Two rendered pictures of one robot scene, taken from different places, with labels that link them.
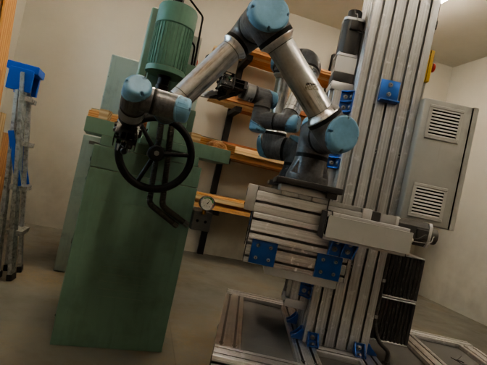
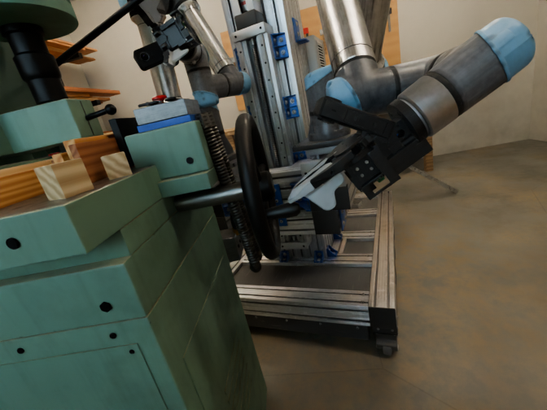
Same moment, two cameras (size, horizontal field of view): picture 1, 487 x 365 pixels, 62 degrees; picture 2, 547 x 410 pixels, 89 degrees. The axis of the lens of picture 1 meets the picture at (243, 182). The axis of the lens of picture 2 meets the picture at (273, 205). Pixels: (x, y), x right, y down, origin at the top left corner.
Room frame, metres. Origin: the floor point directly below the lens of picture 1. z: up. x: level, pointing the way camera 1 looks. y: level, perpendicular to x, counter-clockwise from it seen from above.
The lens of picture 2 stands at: (1.24, 0.83, 0.94)
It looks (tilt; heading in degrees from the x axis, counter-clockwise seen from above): 18 degrees down; 294
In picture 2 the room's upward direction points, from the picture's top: 13 degrees counter-clockwise
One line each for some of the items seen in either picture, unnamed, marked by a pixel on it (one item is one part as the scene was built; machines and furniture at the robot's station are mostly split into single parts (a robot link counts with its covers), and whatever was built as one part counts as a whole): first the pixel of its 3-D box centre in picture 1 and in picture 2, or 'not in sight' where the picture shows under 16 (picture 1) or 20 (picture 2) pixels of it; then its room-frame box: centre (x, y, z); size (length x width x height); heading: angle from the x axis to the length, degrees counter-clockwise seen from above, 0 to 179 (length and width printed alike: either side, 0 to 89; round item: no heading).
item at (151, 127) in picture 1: (164, 129); (180, 148); (1.63, 0.35, 0.91); 0.15 x 0.14 x 0.09; 109
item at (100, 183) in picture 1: (123, 248); (129, 384); (1.92, 0.49, 0.35); 0.58 x 0.45 x 0.71; 19
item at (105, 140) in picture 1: (148, 151); (129, 209); (1.75, 0.43, 0.82); 0.40 x 0.21 x 0.04; 109
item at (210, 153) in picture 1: (159, 141); (148, 177); (1.71, 0.38, 0.87); 0.61 x 0.30 x 0.06; 109
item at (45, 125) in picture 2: not in sight; (55, 129); (1.82, 0.45, 1.00); 0.14 x 0.07 x 0.09; 19
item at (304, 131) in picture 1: (317, 137); (324, 88); (1.42, -0.22, 0.98); 0.13 x 0.12 x 0.14; 16
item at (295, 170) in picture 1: (309, 169); (327, 123); (1.43, -0.22, 0.87); 0.15 x 0.15 x 0.10
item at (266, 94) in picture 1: (264, 98); (194, 55); (1.77, -0.01, 1.16); 0.11 x 0.08 x 0.09; 109
